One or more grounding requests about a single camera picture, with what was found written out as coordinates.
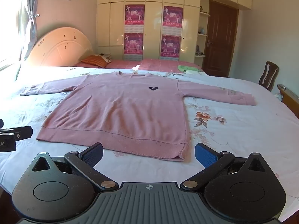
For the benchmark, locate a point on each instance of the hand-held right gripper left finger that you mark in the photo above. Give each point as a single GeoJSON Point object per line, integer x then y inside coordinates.
{"type": "Point", "coordinates": [93, 155]}

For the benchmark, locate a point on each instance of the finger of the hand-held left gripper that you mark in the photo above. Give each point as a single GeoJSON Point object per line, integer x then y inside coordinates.
{"type": "Point", "coordinates": [23, 133]}

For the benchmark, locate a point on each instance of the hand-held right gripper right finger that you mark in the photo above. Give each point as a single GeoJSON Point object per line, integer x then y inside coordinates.
{"type": "Point", "coordinates": [205, 155]}

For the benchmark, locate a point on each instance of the pink long-sleeve sweater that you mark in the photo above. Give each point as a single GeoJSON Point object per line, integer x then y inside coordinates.
{"type": "Point", "coordinates": [116, 109]}

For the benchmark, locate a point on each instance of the white floral bed sheet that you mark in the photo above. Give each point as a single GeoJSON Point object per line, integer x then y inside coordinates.
{"type": "Point", "coordinates": [233, 133]}

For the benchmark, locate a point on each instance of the green folded cloth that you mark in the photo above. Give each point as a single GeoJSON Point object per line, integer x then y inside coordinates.
{"type": "Point", "coordinates": [186, 67]}

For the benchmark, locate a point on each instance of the cream arched headboard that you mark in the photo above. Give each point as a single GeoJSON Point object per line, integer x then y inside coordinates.
{"type": "Point", "coordinates": [60, 46]}

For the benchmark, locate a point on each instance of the orange striped pillow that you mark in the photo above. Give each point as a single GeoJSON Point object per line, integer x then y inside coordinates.
{"type": "Point", "coordinates": [94, 60]}

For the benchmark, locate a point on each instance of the white floral pillow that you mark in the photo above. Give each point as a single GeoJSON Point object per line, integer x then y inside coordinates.
{"type": "Point", "coordinates": [107, 57]}

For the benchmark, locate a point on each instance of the grey window curtain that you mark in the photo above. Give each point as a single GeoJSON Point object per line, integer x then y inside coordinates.
{"type": "Point", "coordinates": [29, 32]}

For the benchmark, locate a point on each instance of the wooden side furniture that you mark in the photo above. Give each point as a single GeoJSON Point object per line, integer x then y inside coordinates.
{"type": "Point", "coordinates": [290, 100]}

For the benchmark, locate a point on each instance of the dark wooden chair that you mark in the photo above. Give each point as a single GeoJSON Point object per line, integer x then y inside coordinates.
{"type": "Point", "coordinates": [268, 74]}

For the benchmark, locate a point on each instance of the pink checked bed cover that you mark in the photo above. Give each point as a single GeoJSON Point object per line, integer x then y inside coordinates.
{"type": "Point", "coordinates": [151, 64]}

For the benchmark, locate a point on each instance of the brown wooden door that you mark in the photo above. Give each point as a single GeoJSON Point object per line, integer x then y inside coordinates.
{"type": "Point", "coordinates": [220, 39]}

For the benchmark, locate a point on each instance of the cream corner shelf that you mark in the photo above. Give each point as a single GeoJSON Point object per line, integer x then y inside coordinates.
{"type": "Point", "coordinates": [202, 35]}

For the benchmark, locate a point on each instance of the cream wardrobe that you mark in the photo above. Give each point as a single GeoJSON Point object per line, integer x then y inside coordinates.
{"type": "Point", "coordinates": [151, 16]}

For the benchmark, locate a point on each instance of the purple wall poster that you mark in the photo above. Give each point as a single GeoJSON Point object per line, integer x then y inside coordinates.
{"type": "Point", "coordinates": [170, 46]}
{"type": "Point", "coordinates": [133, 45]}
{"type": "Point", "coordinates": [172, 18]}
{"type": "Point", "coordinates": [134, 16]}

